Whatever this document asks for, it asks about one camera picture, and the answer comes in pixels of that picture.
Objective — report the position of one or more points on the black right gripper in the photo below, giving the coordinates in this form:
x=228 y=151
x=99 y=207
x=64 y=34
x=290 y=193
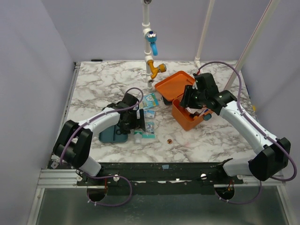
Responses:
x=186 y=97

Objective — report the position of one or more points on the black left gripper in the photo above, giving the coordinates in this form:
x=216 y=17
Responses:
x=138 y=123

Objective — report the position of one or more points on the small band-aid packet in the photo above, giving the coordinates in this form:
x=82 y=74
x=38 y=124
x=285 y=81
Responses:
x=149 y=130

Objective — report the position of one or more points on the blue white wipe packet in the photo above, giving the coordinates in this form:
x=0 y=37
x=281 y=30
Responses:
x=149 y=114

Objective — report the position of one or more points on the blue cotton swab bag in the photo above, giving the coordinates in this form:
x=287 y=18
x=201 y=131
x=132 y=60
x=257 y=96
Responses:
x=149 y=101

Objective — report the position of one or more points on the white bottle green label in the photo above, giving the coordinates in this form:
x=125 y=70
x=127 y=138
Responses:
x=138 y=135

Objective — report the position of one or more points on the blue-labelled bandage roll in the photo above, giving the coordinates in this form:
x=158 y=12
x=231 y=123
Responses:
x=196 y=112

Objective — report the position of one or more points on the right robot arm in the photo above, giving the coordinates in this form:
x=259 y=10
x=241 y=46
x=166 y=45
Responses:
x=271 y=152

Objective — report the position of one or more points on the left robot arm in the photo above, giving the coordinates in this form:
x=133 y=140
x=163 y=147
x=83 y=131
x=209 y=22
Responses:
x=74 y=141

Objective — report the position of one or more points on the teal box latch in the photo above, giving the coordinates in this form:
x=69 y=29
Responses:
x=207 y=117

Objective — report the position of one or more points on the teal divided tray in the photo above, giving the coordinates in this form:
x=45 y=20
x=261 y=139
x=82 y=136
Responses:
x=110 y=137

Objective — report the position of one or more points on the yellow faucet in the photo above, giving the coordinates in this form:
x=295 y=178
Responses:
x=155 y=70

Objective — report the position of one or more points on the blue faucet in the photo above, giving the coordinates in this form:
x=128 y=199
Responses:
x=151 y=37

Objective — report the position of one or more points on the white PVC pipe frame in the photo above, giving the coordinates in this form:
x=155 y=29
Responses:
x=203 y=30

